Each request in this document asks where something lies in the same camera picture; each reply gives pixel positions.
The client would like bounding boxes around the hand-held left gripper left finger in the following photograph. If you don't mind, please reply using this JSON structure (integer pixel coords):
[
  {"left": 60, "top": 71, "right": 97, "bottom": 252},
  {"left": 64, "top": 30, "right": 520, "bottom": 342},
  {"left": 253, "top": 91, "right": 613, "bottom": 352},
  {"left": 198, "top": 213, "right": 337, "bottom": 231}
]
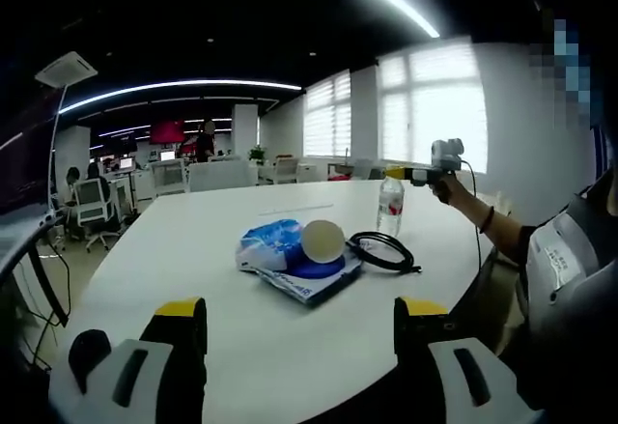
[{"left": 50, "top": 297, "right": 209, "bottom": 424}]

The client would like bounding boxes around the person's dark blue clothing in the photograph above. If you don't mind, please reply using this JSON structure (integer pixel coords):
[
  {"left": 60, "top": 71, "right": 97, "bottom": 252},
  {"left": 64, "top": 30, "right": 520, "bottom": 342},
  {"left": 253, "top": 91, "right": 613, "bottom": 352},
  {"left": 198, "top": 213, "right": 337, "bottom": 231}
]
[{"left": 591, "top": 124, "right": 618, "bottom": 188}]

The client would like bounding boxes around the white paper cup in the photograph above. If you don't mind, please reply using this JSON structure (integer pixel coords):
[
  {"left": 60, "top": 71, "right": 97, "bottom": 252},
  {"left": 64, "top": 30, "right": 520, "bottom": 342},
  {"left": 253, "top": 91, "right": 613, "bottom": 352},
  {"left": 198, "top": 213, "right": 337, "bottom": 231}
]
[{"left": 301, "top": 219, "right": 347, "bottom": 265}]

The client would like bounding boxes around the white side desk black frame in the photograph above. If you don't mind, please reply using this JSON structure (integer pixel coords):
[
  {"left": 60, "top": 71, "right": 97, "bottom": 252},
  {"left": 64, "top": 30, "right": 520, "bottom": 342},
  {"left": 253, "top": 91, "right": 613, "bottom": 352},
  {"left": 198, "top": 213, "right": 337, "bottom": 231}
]
[{"left": 0, "top": 213, "right": 71, "bottom": 328}]

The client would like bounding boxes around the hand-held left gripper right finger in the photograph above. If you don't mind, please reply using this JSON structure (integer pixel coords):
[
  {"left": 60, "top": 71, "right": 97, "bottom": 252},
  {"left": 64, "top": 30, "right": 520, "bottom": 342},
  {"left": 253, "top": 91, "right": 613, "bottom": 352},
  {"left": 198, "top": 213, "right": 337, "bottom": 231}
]
[{"left": 394, "top": 296, "right": 532, "bottom": 424}]

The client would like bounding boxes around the ceiling air conditioner unit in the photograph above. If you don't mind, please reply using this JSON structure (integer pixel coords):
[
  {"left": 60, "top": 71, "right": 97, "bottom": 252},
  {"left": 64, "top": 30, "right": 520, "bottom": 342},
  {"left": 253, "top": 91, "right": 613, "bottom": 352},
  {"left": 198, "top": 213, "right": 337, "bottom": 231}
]
[{"left": 34, "top": 51, "right": 99, "bottom": 88}]

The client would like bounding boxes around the person's right hand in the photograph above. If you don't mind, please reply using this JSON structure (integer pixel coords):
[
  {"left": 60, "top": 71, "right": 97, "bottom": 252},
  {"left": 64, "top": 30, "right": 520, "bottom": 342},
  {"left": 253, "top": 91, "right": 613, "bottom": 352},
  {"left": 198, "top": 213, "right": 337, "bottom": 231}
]
[{"left": 432, "top": 172, "right": 484, "bottom": 225}]

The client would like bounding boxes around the white tabletop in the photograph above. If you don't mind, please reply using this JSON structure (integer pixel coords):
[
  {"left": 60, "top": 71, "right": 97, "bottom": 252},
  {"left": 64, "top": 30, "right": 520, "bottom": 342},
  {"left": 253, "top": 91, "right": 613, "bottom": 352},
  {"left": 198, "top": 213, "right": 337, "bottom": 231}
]
[{"left": 62, "top": 178, "right": 503, "bottom": 424}]

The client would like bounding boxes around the white mesh office chair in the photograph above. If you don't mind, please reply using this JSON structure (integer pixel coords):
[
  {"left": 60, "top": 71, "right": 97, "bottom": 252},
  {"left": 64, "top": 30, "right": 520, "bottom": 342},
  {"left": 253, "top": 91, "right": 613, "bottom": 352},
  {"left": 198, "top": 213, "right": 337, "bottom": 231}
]
[{"left": 152, "top": 158, "right": 187, "bottom": 197}]

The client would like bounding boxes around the small window with blinds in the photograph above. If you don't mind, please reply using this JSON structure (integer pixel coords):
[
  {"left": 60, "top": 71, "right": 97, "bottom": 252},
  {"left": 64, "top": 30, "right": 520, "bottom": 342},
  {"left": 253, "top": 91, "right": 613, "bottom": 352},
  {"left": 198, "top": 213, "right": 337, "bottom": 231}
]
[{"left": 303, "top": 70, "right": 352, "bottom": 158}]

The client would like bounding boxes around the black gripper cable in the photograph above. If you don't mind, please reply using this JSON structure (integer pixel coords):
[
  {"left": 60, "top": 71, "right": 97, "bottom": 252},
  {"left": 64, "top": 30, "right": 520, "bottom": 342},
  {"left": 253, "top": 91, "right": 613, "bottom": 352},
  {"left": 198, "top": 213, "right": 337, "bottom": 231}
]
[{"left": 461, "top": 157, "right": 485, "bottom": 251}]

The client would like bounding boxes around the clear water bottle red label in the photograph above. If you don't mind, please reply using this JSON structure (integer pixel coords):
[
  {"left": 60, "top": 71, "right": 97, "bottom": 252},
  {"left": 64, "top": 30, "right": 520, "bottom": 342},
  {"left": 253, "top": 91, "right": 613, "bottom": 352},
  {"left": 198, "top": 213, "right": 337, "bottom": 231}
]
[{"left": 376, "top": 176, "right": 406, "bottom": 238}]

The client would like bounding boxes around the dark computer monitor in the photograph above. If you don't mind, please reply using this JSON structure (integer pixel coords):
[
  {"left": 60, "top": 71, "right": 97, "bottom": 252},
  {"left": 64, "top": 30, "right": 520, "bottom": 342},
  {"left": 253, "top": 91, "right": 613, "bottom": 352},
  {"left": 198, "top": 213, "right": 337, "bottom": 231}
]
[{"left": 0, "top": 119, "right": 57, "bottom": 212}]

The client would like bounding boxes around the blue tissue packet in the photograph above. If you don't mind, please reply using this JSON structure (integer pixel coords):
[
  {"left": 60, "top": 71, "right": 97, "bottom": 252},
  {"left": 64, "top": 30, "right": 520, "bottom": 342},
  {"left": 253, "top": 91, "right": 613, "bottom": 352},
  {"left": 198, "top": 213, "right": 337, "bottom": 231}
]
[{"left": 235, "top": 218, "right": 310, "bottom": 275}]

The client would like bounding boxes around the wet wipes pack blue lid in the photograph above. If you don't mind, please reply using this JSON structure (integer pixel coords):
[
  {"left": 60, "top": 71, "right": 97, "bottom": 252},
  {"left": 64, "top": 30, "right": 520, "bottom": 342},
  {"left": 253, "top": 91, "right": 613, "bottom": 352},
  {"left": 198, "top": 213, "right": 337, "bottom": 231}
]
[{"left": 250, "top": 249, "right": 366, "bottom": 307}]

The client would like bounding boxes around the large window with blinds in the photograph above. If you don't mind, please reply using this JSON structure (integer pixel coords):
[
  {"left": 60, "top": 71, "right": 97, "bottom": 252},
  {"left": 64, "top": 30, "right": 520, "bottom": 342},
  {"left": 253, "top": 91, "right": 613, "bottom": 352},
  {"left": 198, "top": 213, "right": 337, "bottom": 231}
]
[{"left": 378, "top": 40, "right": 488, "bottom": 174}]

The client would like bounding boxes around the white chair by window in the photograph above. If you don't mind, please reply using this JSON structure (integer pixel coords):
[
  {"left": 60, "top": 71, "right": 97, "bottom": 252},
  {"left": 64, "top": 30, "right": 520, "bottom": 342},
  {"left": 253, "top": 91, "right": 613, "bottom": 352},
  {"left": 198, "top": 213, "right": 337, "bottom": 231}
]
[{"left": 274, "top": 155, "right": 299, "bottom": 184}]

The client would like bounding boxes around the red wall screen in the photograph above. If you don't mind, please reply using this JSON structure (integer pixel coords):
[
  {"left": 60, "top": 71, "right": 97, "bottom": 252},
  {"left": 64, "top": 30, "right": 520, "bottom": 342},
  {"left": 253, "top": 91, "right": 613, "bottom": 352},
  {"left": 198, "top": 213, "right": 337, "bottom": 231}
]
[{"left": 150, "top": 120, "right": 185, "bottom": 144}]

